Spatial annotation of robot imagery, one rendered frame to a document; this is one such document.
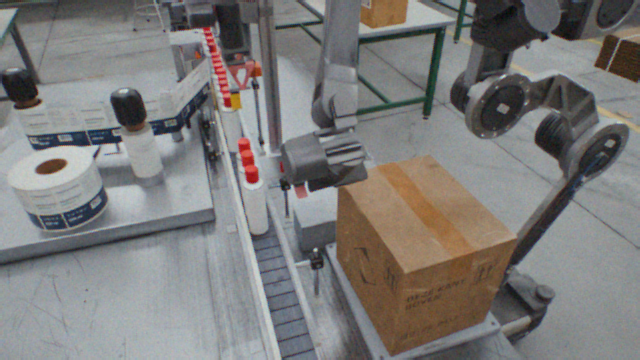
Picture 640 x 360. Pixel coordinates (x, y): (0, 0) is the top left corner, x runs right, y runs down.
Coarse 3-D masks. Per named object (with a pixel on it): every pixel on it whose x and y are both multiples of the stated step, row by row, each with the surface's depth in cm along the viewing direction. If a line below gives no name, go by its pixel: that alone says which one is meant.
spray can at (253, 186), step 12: (252, 168) 103; (252, 180) 103; (252, 192) 104; (264, 192) 107; (252, 204) 106; (264, 204) 108; (252, 216) 109; (264, 216) 110; (252, 228) 112; (264, 228) 112
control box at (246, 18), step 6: (240, 6) 124; (246, 6) 123; (252, 6) 123; (258, 6) 122; (246, 12) 124; (252, 12) 124; (258, 12) 123; (246, 18) 125; (252, 18) 125; (258, 18) 124
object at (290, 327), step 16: (240, 192) 128; (272, 224) 117; (256, 240) 112; (272, 240) 112; (256, 256) 107; (272, 256) 107; (272, 272) 103; (288, 272) 103; (272, 288) 99; (288, 288) 99; (272, 304) 96; (288, 304) 96; (272, 320) 93; (288, 320) 93; (304, 320) 93; (288, 336) 90; (304, 336) 90; (288, 352) 87; (304, 352) 87
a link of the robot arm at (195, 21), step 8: (184, 0) 98; (192, 0) 99; (200, 0) 100; (208, 0) 100; (184, 8) 101; (192, 8) 98; (200, 8) 99; (208, 8) 99; (192, 16) 98; (200, 16) 99; (208, 16) 99; (192, 24) 99; (200, 24) 100; (208, 24) 101
